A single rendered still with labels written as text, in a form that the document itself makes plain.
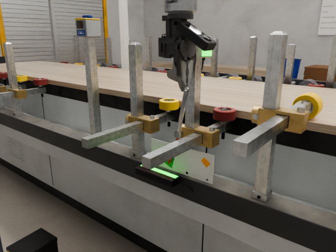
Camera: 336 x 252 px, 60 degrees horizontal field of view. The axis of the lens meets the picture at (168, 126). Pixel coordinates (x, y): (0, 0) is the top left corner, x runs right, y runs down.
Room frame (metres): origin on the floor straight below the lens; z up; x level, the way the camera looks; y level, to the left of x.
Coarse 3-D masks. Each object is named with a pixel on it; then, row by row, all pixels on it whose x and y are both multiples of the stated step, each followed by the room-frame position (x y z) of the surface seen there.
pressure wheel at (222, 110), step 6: (216, 108) 1.01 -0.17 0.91; (222, 108) 1.00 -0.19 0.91; (228, 108) 1.02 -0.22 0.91; (216, 114) 0.98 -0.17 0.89; (222, 114) 0.96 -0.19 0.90; (228, 114) 0.96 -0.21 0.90; (234, 114) 0.98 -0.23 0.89; (222, 120) 0.96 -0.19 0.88; (228, 120) 0.96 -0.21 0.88; (222, 132) 1.00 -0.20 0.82; (222, 138) 0.99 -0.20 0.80
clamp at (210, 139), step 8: (184, 128) 0.90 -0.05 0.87; (192, 128) 0.89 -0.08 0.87; (200, 128) 0.89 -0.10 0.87; (208, 128) 0.89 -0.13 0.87; (184, 136) 0.90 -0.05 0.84; (208, 136) 0.84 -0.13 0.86; (216, 136) 0.86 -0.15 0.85; (200, 144) 0.86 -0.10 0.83; (208, 144) 0.84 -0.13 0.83; (216, 144) 0.86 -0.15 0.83
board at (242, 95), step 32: (0, 64) 2.79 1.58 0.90; (32, 64) 2.79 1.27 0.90; (64, 64) 2.79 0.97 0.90; (128, 96) 1.36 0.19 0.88; (160, 96) 1.26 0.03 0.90; (224, 96) 1.26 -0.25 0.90; (256, 96) 1.26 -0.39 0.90; (288, 96) 1.26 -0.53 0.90; (320, 96) 1.26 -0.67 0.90; (320, 128) 0.84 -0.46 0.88
